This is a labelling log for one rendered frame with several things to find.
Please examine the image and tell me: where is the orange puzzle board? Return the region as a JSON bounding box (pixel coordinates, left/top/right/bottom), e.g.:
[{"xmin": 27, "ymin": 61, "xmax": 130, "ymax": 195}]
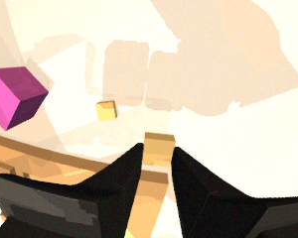
[{"xmin": 0, "ymin": 136, "xmax": 169, "ymax": 238}]

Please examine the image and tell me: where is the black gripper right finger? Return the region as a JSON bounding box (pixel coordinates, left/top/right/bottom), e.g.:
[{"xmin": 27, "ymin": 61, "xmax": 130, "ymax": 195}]
[{"xmin": 172, "ymin": 146, "xmax": 298, "ymax": 238}]

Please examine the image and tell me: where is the pink cube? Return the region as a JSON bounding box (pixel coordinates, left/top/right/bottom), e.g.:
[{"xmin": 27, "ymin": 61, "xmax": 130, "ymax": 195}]
[{"xmin": 0, "ymin": 66, "xmax": 50, "ymax": 131}]

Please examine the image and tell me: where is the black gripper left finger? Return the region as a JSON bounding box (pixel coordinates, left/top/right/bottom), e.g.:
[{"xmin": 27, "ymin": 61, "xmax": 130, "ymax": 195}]
[{"xmin": 0, "ymin": 143, "xmax": 145, "ymax": 238}]

